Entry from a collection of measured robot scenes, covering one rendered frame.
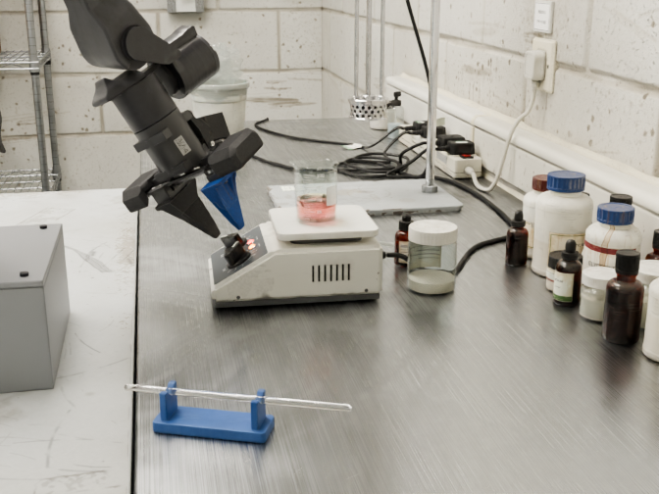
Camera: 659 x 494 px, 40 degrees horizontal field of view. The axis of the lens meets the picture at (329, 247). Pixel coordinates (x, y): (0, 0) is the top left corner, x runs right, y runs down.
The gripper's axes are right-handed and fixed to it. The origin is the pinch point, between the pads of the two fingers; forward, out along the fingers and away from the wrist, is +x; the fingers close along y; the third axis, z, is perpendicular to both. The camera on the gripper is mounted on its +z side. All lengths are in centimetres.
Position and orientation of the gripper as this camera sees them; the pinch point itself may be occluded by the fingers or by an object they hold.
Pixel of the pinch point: (214, 208)
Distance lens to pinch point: 106.3
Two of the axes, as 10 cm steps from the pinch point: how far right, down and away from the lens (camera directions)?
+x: 5.0, 8.0, 3.3
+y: -7.8, 2.4, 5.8
